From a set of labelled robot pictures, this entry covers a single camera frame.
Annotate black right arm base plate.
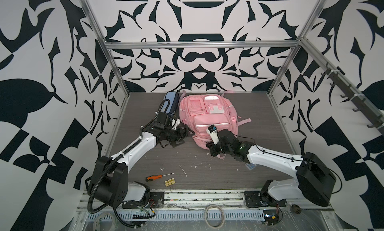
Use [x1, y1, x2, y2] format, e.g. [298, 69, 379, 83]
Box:
[244, 191, 287, 208]

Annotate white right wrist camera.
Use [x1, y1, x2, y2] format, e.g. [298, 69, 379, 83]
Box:
[207, 125, 219, 145]

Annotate small green circuit board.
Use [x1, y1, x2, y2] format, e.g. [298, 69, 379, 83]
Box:
[263, 209, 284, 227]

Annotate small yellow wooden block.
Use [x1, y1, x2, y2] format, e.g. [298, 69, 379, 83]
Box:
[165, 178, 176, 187]

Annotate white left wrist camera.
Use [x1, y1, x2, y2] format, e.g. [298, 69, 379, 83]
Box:
[171, 119, 181, 131]

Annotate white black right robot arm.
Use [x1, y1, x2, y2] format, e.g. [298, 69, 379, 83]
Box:
[206, 126, 337, 207]

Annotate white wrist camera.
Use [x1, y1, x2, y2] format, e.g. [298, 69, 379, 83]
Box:
[207, 125, 219, 145]
[171, 119, 181, 131]

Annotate pink student backpack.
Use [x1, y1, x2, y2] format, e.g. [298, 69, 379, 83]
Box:
[179, 90, 252, 150]

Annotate aluminium frame crossbar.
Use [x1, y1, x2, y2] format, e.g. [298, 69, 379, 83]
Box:
[105, 40, 298, 49]

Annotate grey wall hook rail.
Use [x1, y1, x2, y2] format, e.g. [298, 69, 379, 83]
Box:
[321, 62, 384, 135]

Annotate clear tape roll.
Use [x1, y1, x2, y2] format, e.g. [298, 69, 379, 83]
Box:
[204, 204, 226, 229]

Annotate blue pencil case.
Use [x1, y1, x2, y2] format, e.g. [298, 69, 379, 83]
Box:
[160, 91, 180, 115]

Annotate black corrugated cable conduit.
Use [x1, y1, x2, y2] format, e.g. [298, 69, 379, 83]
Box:
[86, 152, 125, 214]

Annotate white slotted cable duct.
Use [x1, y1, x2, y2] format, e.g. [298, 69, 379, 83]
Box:
[86, 210, 265, 222]

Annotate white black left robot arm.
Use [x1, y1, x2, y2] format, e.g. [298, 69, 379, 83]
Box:
[87, 112, 192, 214]

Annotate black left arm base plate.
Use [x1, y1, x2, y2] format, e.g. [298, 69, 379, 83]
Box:
[122, 192, 165, 209]

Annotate orange handled screwdriver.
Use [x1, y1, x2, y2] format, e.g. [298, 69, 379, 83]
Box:
[145, 173, 175, 182]

